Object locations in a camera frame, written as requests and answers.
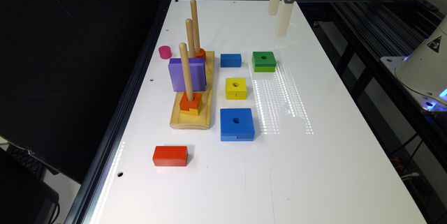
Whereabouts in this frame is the yellow block with hole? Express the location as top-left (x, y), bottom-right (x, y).
top-left (226, 78), bottom-right (247, 100)

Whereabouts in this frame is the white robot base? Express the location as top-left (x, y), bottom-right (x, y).
top-left (381, 20), bottom-right (446, 114)

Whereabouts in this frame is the green block with hole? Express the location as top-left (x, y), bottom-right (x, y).
top-left (252, 52), bottom-right (277, 72)

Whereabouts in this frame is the small blue block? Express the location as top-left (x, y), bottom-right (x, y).
top-left (220, 54), bottom-right (242, 68)

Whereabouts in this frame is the orange block on rear peg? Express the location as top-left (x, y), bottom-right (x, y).
top-left (196, 48), bottom-right (206, 59)

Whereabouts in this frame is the orange block on peg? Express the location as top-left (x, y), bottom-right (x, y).
top-left (179, 92), bottom-right (202, 111)
top-left (196, 48), bottom-right (206, 59)

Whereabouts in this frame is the purple square block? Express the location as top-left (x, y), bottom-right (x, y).
top-left (168, 58), bottom-right (207, 92)

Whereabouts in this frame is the large blue square block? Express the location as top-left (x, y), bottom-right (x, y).
top-left (220, 108), bottom-right (255, 141)

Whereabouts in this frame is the orange block on front peg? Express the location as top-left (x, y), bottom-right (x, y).
top-left (179, 92), bottom-right (202, 111)

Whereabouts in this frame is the yellow block under orange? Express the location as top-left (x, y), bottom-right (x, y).
top-left (180, 103), bottom-right (202, 116)

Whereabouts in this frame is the red rectangular block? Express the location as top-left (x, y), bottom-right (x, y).
top-left (152, 146), bottom-right (188, 166)

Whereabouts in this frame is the rear wooden peg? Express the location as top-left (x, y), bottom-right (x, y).
top-left (191, 0), bottom-right (200, 54)

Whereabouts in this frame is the wooden peg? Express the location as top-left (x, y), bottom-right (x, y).
top-left (179, 43), bottom-right (194, 102)
top-left (186, 18), bottom-right (196, 58)
top-left (191, 0), bottom-right (200, 54)

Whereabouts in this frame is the middle wooden peg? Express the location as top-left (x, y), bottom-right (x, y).
top-left (186, 18), bottom-right (196, 58)

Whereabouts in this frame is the front wooden peg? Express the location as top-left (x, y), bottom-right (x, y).
top-left (179, 43), bottom-right (194, 102)

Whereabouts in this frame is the pink cylinder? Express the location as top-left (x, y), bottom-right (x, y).
top-left (159, 45), bottom-right (172, 59)

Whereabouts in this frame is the wooden peg base board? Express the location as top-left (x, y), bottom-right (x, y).
top-left (170, 51), bottom-right (214, 130)

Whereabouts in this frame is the black monitor panel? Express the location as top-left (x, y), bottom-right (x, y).
top-left (1, 0), bottom-right (157, 182)

